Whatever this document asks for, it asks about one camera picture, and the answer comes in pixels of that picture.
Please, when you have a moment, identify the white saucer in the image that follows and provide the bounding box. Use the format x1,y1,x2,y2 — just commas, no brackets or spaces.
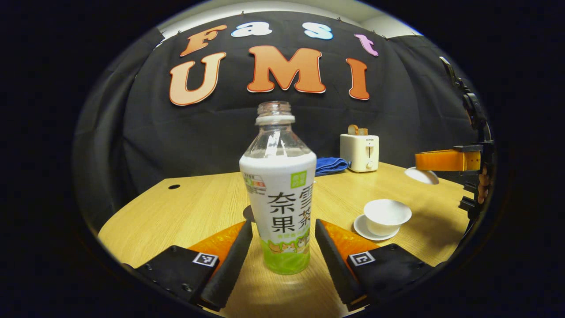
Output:
353,214,400,242

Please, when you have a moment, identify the white toaster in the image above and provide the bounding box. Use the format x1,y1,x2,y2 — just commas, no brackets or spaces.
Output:
339,133,380,173

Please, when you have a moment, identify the clear water bottle green label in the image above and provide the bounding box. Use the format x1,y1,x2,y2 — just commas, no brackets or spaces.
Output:
239,101,317,275

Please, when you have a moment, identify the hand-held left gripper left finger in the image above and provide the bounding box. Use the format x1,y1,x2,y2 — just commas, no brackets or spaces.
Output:
123,220,253,312

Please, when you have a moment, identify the white teacup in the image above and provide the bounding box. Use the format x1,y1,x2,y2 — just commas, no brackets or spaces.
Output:
363,199,412,237

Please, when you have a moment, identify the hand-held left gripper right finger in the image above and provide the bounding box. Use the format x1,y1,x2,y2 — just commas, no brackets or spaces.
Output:
315,219,436,312

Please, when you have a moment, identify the blue folded towel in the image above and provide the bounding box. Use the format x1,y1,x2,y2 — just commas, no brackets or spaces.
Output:
315,157,352,176

